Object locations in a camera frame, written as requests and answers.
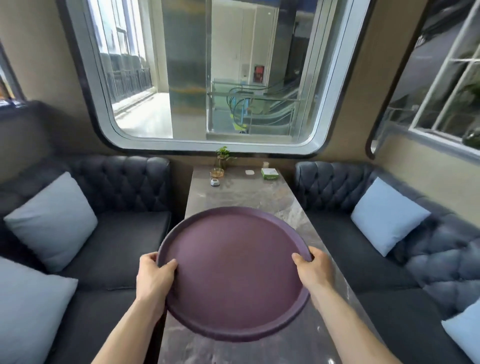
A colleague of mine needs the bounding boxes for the large rounded window frame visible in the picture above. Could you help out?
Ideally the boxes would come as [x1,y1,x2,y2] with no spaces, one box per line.
[56,0,372,157]

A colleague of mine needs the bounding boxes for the round purple serving tray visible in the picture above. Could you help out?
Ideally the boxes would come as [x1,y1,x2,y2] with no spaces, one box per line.
[156,206,313,343]

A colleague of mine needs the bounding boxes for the person's right hand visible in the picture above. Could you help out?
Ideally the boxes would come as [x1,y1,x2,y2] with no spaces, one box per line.
[291,246,335,301]

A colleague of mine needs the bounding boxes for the person's left hand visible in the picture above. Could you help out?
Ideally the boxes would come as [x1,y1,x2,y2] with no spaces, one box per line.
[135,251,178,313]

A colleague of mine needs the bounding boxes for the person's right forearm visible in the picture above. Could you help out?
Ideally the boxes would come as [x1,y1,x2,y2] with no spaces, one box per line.
[309,282,393,364]

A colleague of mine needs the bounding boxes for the dark framed side window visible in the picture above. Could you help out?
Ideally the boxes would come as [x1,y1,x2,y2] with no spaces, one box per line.
[365,0,480,166]

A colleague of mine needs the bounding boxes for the light blue cushion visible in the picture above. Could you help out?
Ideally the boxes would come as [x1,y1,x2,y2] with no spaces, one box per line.
[0,256,79,364]
[441,300,480,364]
[350,177,432,257]
[3,172,99,274]

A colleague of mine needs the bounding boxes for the small green plant in vase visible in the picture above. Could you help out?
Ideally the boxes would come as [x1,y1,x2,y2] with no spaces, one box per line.
[215,146,236,172]

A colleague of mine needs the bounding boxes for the person's left forearm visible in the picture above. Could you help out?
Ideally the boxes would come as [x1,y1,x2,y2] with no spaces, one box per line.
[91,298,166,364]

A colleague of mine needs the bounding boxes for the dark tufted leather sofa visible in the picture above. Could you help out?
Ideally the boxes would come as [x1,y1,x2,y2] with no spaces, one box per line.
[0,155,173,364]
[294,161,480,364]

